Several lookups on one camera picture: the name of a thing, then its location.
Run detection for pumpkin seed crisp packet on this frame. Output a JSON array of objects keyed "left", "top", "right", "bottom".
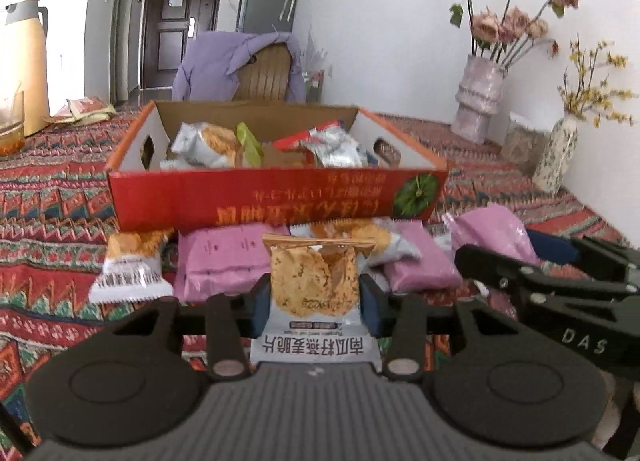
[{"left": 250, "top": 235, "right": 382, "bottom": 371}]

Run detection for silver orange packet on table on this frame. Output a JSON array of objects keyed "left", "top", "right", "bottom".
[{"left": 288, "top": 218, "right": 422, "bottom": 266}]

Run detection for upper pink snack packet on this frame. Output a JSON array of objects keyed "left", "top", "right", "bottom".
[{"left": 174, "top": 223, "right": 290, "bottom": 303}]

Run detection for pink snack packet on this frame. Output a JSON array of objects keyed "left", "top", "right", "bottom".
[
  {"left": 369, "top": 220, "right": 462, "bottom": 294},
  {"left": 174, "top": 223, "right": 290, "bottom": 303}
]

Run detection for lower pink snack packet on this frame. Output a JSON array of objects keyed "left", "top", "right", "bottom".
[{"left": 369, "top": 220, "right": 462, "bottom": 294}]

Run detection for floral patterned vase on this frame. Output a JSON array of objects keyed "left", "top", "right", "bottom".
[{"left": 533, "top": 114, "right": 579, "bottom": 195}]

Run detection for small orange white packet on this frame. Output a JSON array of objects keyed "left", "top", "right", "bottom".
[{"left": 89, "top": 228, "right": 175, "bottom": 304}]

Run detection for orange cardboard box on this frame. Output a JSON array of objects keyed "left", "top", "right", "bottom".
[{"left": 105, "top": 102, "right": 448, "bottom": 233}]

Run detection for glass jar with white lid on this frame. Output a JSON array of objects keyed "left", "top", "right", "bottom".
[{"left": 501, "top": 112, "right": 550, "bottom": 176}]

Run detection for silver red packet in box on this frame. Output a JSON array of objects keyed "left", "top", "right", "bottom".
[{"left": 272, "top": 121, "right": 370, "bottom": 169}]

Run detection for silver cracker packet in box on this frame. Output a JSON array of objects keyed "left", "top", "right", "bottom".
[{"left": 160, "top": 122, "right": 241, "bottom": 170}]

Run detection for pink ceramic vase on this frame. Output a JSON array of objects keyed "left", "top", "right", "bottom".
[{"left": 450, "top": 55, "right": 508, "bottom": 145}]

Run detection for yellow dried flowers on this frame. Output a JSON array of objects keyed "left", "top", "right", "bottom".
[{"left": 558, "top": 36, "right": 639, "bottom": 129}]

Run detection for patterned red tablecloth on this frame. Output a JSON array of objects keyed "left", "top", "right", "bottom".
[{"left": 1, "top": 106, "right": 622, "bottom": 436}]

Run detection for wooden chair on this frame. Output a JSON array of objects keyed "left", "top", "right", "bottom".
[{"left": 233, "top": 43, "right": 292, "bottom": 100}]

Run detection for purple jacket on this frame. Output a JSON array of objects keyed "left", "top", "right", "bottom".
[{"left": 171, "top": 31, "right": 306, "bottom": 104}]

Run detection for dried pink roses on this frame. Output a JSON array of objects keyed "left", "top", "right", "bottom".
[{"left": 449, "top": 0, "right": 580, "bottom": 71}]

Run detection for red packets on table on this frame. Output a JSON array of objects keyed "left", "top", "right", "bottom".
[{"left": 44, "top": 96, "right": 117, "bottom": 126}]

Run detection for glass cup with tea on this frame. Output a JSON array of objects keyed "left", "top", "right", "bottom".
[{"left": 0, "top": 91, "right": 25, "bottom": 157}]

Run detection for dark brown door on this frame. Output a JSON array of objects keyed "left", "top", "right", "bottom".
[{"left": 141, "top": 0, "right": 220, "bottom": 90}]

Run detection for yellow thermos jug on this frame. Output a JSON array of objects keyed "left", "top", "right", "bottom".
[{"left": 2, "top": 0, "right": 50, "bottom": 136}]

